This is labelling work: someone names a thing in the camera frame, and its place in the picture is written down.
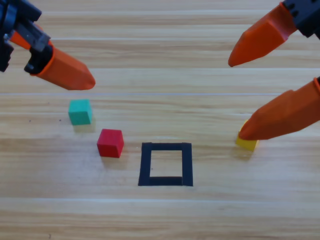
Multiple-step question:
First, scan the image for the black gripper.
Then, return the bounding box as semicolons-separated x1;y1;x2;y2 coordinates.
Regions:
228;0;320;68
0;0;97;91

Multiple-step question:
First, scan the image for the green cube block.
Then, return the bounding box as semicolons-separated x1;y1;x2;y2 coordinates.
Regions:
68;99;93;126

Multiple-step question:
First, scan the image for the black tape square outline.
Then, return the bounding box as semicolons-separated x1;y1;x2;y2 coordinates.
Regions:
137;142;194;188

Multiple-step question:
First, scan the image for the red cube block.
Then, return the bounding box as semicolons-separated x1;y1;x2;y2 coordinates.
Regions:
96;128;125;158

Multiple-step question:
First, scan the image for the yellow cube block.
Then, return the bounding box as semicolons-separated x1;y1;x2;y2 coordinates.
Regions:
235;119;260;152

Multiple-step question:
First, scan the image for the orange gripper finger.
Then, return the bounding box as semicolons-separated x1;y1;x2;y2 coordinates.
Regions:
238;76;320;141

